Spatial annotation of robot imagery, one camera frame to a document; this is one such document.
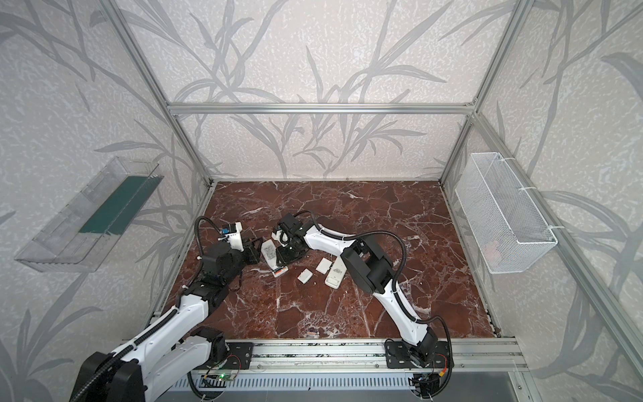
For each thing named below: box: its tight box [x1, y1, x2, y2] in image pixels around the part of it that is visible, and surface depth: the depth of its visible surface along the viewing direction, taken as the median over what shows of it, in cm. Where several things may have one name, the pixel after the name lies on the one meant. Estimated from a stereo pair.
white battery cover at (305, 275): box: [297, 268, 314, 284], surface depth 93 cm
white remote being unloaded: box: [324, 256, 348, 290], surface depth 91 cm
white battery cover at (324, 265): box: [314, 257, 333, 275], surface depth 95 cm
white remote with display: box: [261, 238, 289, 279], surface depth 93 cm
